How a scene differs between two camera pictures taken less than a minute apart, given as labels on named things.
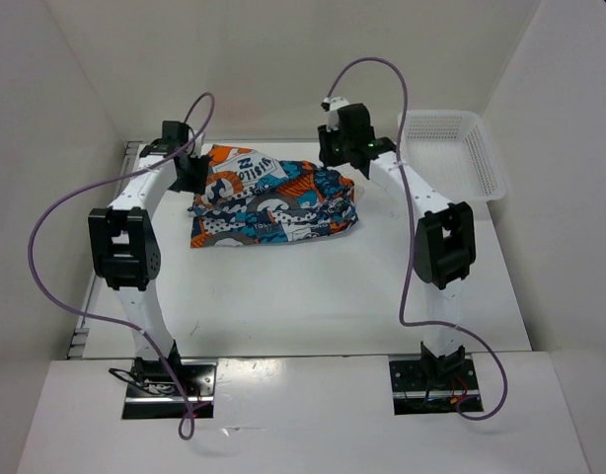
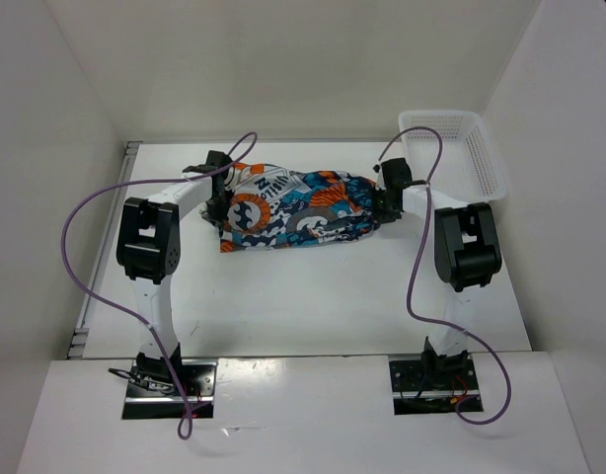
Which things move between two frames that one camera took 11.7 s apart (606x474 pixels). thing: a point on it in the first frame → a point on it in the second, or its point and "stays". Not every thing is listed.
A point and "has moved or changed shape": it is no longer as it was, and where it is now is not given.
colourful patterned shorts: (253, 198) has moved or changed shape
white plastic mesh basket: (453, 151) stays
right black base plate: (416, 394) stays
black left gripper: (197, 183) → (217, 217)
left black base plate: (152, 393) stays
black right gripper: (325, 154) → (384, 217)
